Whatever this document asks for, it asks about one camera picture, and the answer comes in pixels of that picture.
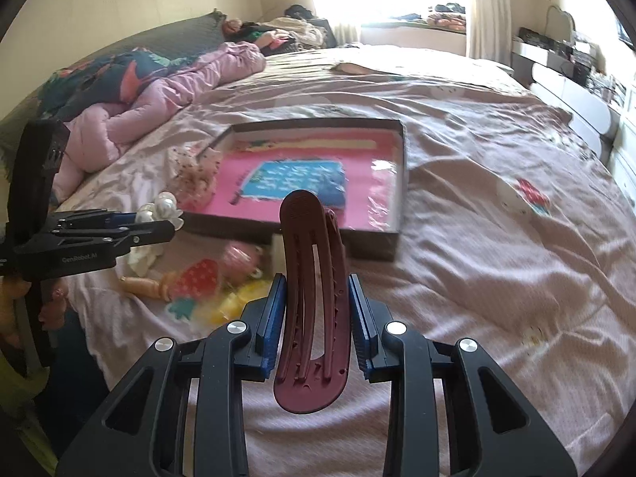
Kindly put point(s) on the dark floral quilt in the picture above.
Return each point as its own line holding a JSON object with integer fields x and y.
{"x": 114, "y": 74}

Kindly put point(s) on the white sheer curtain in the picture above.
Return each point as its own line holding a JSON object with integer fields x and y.
{"x": 345, "y": 32}

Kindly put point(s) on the cream curtain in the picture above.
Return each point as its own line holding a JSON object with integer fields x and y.
{"x": 489, "y": 10}

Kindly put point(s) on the white earring card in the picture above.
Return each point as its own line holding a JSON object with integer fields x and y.
{"x": 276, "y": 256}

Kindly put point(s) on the pile of clothes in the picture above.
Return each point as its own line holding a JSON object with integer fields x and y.
{"x": 298, "y": 30}

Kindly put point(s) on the wall television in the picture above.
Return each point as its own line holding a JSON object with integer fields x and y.
{"x": 627, "y": 35}

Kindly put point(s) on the pink quilt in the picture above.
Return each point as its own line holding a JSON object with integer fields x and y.
{"x": 149, "y": 109}

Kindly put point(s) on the maroon hair clip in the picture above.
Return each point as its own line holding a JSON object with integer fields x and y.
{"x": 298, "y": 218}

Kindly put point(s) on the heart-shaped mirror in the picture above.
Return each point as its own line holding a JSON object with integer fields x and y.
{"x": 561, "y": 22}

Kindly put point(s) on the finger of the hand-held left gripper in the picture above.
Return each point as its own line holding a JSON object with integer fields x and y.
{"x": 124, "y": 218}
{"x": 149, "y": 234}

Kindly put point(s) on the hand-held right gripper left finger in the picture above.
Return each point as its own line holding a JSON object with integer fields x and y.
{"x": 273, "y": 318}

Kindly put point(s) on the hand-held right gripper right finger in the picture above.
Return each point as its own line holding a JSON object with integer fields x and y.
{"x": 358, "y": 318}

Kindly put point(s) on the shallow cardboard box pink inside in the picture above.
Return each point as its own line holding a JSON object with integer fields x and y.
{"x": 357, "y": 174}

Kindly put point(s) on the cream claw hair clip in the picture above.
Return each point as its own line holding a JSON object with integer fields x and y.
{"x": 141, "y": 258}

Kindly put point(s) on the bag of yellow rings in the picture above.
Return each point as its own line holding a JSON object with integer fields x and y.
{"x": 228, "y": 305}

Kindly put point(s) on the person's left hand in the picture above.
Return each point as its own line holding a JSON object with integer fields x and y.
{"x": 12, "y": 303}

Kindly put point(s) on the clothes on window seat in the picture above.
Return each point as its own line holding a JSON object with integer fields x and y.
{"x": 447, "y": 20}

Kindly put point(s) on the white drawer cabinet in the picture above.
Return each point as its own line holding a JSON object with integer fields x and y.
{"x": 626, "y": 149}

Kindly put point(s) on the white pearl bow hair clip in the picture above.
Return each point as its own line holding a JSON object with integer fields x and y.
{"x": 166, "y": 206}

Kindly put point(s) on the row of cosmetics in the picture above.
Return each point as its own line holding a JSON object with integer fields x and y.
{"x": 586, "y": 59}

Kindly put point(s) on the blue booklet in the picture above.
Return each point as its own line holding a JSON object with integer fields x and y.
{"x": 298, "y": 176}

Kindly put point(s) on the red strawberry hair clip card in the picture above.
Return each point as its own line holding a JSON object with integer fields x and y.
{"x": 194, "y": 280}

